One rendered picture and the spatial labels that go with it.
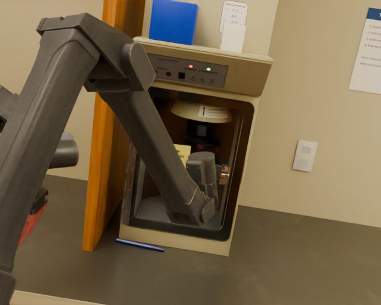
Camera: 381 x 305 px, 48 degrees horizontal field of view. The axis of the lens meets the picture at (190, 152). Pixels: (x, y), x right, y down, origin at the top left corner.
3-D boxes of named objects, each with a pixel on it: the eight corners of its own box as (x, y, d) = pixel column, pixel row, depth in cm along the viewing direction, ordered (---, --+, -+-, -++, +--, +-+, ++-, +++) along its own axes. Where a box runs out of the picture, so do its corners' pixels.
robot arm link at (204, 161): (166, 219, 89) (203, 225, 85) (160, 167, 86) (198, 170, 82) (192, 198, 99) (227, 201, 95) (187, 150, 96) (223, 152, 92)
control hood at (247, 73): (136, 75, 110) (140, 36, 107) (260, 95, 110) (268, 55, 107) (127, 80, 99) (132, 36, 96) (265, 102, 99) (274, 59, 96)
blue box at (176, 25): (153, 37, 107) (158, 0, 104) (193, 44, 107) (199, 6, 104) (147, 39, 97) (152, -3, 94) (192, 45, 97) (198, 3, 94)
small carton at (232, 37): (219, 48, 104) (223, 23, 102) (239, 51, 104) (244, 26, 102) (219, 49, 99) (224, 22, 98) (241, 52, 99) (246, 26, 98)
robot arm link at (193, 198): (63, 61, 62) (123, 57, 57) (82, 38, 65) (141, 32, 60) (166, 227, 91) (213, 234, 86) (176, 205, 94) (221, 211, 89)
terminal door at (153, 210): (122, 224, 122) (138, 84, 110) (228, 241, 121) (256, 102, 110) (121, 225, 121) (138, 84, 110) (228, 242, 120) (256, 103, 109)
